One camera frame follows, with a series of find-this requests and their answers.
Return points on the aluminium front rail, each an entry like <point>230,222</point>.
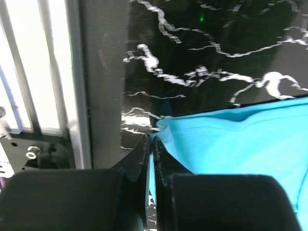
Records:
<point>42,86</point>

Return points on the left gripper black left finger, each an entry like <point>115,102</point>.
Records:
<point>113,199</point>

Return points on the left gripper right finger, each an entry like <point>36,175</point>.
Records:
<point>191,202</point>

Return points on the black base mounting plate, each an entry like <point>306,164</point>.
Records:
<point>32,151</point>

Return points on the light blue t shirt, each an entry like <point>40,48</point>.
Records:
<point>267,139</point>

